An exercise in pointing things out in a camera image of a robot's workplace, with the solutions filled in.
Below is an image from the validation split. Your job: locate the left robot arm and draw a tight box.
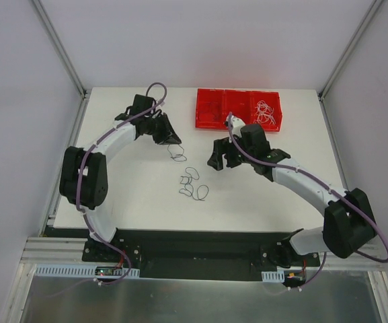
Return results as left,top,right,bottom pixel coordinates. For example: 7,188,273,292
59,94,182,262

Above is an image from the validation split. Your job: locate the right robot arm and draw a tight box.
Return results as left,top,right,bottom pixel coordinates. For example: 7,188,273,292
207,124,377,266

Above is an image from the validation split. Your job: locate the right white cable duct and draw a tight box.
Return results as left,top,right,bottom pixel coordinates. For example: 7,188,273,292
261,270,285,283

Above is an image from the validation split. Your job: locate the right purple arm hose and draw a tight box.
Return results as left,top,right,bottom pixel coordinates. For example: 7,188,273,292
226,112,388,297

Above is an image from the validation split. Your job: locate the white cable duct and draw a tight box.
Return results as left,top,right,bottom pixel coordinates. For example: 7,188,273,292
261,270,285,283
35,264,140,281

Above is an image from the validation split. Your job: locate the purple cable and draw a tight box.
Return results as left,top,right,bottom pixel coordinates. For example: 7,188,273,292
166,144,211,203
198,99,223,122

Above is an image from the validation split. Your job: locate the left aluminium frame post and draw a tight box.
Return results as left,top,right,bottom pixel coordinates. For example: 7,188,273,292
29,0,87,98

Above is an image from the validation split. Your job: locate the right aluminium frame post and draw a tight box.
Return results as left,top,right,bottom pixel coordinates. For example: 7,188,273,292
318,0,386,102

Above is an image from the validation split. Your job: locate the left white cable duct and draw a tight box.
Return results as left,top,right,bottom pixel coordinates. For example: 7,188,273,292
35,264,140,281

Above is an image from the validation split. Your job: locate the aluminium frame post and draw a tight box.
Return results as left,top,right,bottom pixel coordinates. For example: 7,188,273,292
29,0,87,98
318,0,386,102

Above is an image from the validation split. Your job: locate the red three-compartment bin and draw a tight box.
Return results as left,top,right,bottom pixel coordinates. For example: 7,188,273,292
195,88,282,133

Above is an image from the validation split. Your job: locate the clear cable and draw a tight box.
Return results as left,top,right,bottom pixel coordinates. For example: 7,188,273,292
254,100,277,126

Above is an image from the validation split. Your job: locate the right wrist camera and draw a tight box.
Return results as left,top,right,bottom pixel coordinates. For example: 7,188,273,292
226,114,246,137

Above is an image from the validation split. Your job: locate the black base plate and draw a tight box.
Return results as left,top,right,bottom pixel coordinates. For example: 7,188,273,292
81,228,327,280

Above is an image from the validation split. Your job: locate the white cable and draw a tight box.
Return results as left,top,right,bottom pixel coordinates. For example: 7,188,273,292
254,100,278,127

